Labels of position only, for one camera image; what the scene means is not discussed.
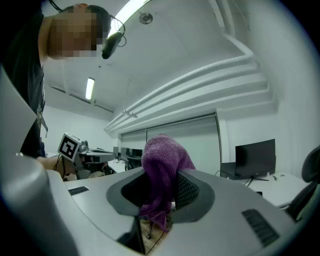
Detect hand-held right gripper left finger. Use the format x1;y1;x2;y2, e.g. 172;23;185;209
48;166;151;256

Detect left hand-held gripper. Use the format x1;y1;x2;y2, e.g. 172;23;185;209
57;132;117;180

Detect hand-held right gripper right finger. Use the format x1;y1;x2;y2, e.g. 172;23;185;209
151;169;302;256

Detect purple cloth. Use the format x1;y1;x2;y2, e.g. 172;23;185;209
139;133;197;233

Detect person's left forearm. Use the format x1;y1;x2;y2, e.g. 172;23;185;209
36;156;63;173

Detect narrow white roller blind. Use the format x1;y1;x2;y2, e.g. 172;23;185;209
120;129;148;151

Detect short ceiling light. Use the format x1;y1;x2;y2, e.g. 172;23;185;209
85;77;96;101

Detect wide white roller blind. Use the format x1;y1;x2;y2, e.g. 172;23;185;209
145;113;223;176

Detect black office chair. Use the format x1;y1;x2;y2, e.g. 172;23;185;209
284;144;320;223

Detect person's black t-shirt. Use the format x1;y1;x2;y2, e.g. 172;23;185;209
1;9;48;159

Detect person's head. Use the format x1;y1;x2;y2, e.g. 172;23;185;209
37;3;111;61

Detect white ceiling pipes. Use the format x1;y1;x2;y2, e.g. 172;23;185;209
103;0;258;137

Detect long ceiling light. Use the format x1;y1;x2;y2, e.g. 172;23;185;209
107;0;151;39

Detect round smoke detector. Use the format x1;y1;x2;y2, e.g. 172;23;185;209
138;11;154;25

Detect black monitor cable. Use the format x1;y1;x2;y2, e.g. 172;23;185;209
214;170;254;188

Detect black power cable with plug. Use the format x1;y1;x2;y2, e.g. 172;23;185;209
145;219;171;254

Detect black head-mounted camera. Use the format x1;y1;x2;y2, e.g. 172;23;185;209
101;31;126;60

